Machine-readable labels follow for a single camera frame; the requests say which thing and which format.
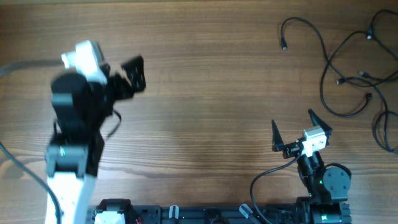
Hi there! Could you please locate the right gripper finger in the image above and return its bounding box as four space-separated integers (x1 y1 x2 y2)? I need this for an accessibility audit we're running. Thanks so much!
308 109 333 137
271 120 284 152

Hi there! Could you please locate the black USB cable bundle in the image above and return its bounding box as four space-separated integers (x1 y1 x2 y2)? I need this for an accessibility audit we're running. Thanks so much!
279 9 398 88

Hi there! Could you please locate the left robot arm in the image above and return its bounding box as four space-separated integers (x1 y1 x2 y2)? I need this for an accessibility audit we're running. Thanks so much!
45 55 146 223

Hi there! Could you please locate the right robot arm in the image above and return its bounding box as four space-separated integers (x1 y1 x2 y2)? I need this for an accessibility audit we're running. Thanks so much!
264 109 352 224

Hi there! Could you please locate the left camera black cable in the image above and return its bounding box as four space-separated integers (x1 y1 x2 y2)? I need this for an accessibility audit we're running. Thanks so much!
0 58 63 224

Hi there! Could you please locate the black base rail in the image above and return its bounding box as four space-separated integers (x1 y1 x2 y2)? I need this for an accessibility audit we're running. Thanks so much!
85 198 352 224

